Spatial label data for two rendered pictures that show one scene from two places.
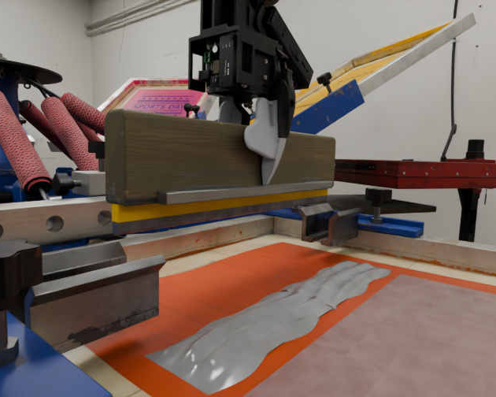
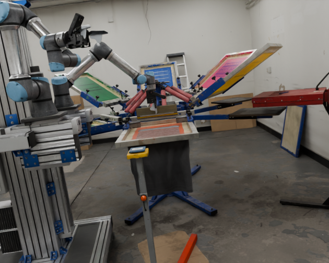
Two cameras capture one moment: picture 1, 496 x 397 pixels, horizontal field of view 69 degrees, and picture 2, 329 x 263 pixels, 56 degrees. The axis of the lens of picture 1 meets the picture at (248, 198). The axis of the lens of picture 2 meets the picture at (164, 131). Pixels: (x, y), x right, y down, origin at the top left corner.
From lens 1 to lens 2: 250 cm
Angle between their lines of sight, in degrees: 52
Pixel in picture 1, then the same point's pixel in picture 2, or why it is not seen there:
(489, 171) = (301, 98)
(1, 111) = not seen: hidden behind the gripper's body
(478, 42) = not seen: outside the picture
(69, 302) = (131, 124)
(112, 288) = (135, 123)
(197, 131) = (144, 109)
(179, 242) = (160, 121)
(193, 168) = (144, 112)
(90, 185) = not seen: hidden behind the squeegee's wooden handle
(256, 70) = (150, 100)
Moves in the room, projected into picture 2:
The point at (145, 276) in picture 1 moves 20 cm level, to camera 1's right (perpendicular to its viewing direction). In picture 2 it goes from (138, 123) to (152, 124)
